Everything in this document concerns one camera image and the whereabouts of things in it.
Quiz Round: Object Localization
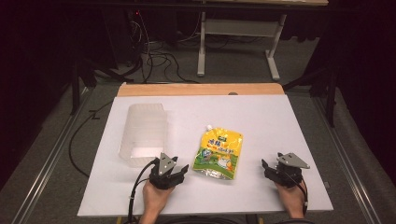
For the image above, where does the clear plastic container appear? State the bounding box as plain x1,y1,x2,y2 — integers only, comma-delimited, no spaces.
118,103,169,169

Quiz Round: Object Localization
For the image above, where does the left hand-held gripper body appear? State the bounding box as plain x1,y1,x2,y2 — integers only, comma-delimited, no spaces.
148,152,186,190

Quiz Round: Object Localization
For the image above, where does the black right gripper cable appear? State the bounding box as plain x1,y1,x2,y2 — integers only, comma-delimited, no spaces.
289,173,309,217

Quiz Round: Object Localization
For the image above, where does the long black floor cable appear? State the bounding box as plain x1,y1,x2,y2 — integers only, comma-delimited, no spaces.
68,100,114,179

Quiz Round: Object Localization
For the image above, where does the person's left hand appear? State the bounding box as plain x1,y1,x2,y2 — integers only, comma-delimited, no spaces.
142,179,176,216

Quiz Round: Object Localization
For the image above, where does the white metal desk frame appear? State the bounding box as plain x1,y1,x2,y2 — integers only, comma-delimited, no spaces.
196,11,288,82

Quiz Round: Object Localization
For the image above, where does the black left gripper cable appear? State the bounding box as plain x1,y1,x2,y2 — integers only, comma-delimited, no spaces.
125,160,157,224

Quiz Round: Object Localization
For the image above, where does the metal floor rail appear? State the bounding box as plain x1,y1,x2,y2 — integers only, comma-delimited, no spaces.
312,96,382,224
10,88,94,224

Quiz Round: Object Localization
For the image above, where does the black metal stand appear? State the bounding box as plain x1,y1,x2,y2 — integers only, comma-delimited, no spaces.
281,66,340,129
69,57,135,117

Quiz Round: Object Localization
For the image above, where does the person's right hand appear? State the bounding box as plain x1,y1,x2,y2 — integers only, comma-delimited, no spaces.
275,183,308,219

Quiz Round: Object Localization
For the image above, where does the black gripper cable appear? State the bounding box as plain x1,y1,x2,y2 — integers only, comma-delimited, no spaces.
289,173,309,217
125,160,157,224

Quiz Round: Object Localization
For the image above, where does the tangle of black floor cables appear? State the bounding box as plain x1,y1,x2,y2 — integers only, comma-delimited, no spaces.
125,10,202,85

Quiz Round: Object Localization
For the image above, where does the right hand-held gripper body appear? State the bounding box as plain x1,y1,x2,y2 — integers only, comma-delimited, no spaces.
265,152,311,189

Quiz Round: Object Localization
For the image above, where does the yellow spouted pouch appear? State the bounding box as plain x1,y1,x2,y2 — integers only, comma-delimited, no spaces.
191,124,245,181

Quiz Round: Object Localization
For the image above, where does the white table mat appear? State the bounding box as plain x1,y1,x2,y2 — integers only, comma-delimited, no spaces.
77,94,334,217

